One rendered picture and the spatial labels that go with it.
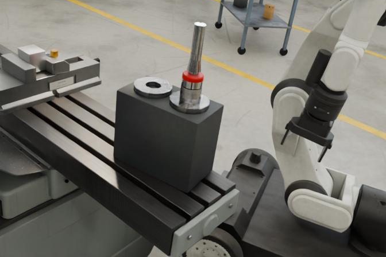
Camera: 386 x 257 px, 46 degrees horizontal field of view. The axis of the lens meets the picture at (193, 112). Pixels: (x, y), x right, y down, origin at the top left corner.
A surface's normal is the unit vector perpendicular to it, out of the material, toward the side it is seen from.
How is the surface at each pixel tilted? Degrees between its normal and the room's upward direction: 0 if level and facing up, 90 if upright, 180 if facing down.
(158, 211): 0
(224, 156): 0
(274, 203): 0
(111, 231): 90
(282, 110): 90
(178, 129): 90
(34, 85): 90
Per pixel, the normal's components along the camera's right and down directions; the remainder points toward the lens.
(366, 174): 0.13, -0.87
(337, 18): -0.38, 0.40
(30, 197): 0.76, 0.40
